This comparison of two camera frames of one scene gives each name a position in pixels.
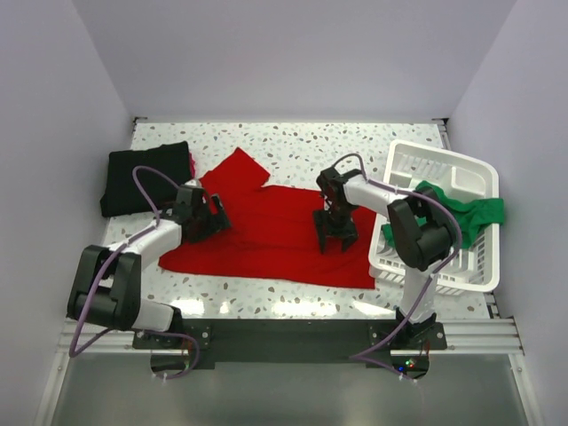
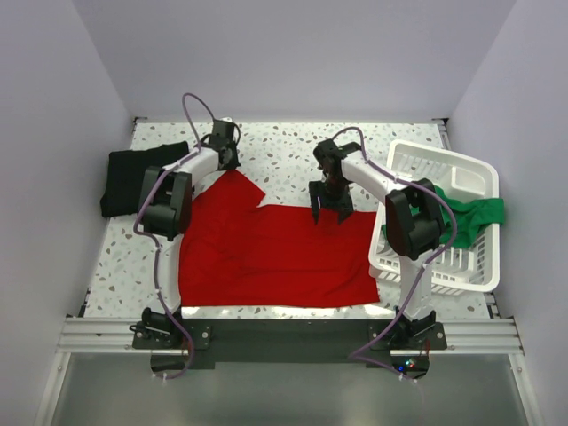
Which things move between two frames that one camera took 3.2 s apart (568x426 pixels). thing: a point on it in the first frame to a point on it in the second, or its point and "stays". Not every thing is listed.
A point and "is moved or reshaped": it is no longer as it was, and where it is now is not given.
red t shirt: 272,232 is moved or reshaped
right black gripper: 350,231 to 344,205
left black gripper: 216,223 to 234,163
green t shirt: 472,216 stays
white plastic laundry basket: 477,267 stays
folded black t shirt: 122,195 stays
